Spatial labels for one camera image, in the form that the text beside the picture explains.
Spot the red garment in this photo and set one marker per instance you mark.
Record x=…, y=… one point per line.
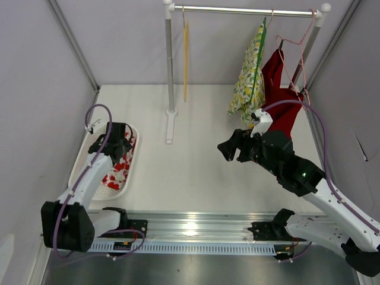
x=283, y=115

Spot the lemon print skirt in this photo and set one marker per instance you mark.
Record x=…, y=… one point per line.
x=249, y=91

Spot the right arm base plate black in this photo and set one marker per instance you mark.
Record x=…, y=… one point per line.
x=270, y=231

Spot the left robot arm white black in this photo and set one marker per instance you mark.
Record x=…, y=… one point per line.
x=65, y=222

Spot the left aluminium frame post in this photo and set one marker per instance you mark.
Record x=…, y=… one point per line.
x=69, y=36

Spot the aluminium frame post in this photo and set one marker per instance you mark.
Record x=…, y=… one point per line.
x=337, y=35
x=69, y=36

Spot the white slotted cable duct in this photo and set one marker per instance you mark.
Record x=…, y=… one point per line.
x=154, y=247

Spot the clothes rack metal white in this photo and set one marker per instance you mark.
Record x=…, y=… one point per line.
x=318, y=17

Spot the aluminium rail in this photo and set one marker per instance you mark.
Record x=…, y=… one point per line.
x=199, y=227

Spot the red flower print cloth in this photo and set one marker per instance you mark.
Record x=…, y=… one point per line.
x=116, y=178

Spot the yellow plastic hanger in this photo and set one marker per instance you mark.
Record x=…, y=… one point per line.
x=185, y=54

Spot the right aluminium frame post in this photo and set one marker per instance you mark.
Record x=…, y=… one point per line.
x=337, y=35

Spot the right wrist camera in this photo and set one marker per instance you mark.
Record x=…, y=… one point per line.
x=262, y=122

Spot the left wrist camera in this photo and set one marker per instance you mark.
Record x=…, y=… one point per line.
x=93, y=126

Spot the green plastic hanger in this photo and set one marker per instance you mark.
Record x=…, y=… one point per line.
x=254, y=57

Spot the white plastic basket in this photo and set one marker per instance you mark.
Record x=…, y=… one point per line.
x=102, y=193

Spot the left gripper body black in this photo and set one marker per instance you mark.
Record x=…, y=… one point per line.
x=126, y=145

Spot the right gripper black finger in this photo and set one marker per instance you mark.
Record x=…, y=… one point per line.
x=241, y=137
x=227, y=149

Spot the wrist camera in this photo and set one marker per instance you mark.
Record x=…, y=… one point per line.
x=262, y=122
x=93, y=126

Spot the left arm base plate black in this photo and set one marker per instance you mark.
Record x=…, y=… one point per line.
x=135, y=224

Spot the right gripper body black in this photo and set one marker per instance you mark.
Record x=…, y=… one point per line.
x=254, y=151

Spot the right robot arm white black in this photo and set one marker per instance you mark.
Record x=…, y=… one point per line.
x=356, y=235

